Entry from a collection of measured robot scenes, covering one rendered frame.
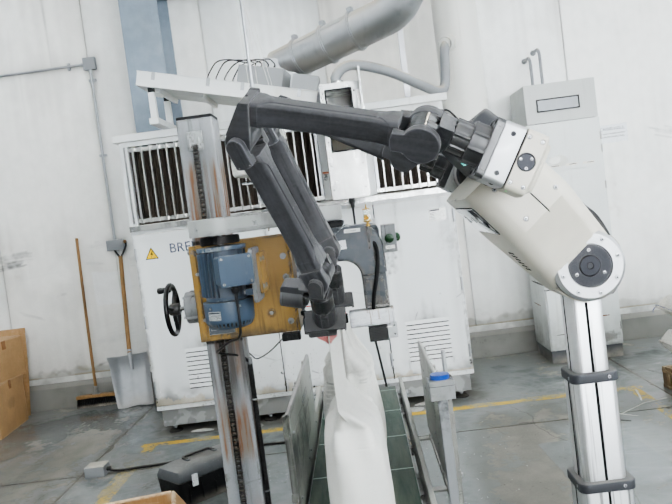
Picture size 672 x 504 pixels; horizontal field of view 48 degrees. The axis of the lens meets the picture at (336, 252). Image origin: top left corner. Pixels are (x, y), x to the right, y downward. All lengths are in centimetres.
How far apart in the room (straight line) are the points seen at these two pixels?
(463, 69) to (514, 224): 400
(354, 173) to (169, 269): 151
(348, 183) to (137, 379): 282
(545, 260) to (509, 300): 491
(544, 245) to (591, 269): 14
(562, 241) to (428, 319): 356
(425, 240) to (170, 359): 194
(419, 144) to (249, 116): 35
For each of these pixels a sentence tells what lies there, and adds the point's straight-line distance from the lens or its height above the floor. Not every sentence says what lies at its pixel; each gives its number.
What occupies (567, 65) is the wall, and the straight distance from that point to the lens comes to 677.
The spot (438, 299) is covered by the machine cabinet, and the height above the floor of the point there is 71.
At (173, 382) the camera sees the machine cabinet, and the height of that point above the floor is 36.
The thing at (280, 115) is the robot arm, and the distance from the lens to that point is 153.
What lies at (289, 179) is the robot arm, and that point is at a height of 149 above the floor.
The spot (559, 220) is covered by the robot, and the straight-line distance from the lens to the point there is 166.
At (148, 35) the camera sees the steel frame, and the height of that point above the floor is 296.
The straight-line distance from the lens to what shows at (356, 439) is 204.
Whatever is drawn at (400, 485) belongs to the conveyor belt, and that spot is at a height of 38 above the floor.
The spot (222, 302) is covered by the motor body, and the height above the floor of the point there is 117.
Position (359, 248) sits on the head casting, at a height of 126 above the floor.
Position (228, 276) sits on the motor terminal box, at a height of 125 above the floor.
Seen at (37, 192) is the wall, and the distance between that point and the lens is 698.
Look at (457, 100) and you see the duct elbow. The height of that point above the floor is 207.
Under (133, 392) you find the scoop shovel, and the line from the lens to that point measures 657.
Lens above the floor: 139
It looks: 3 degrees down
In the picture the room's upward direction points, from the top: 7 degrees counter-clockwise
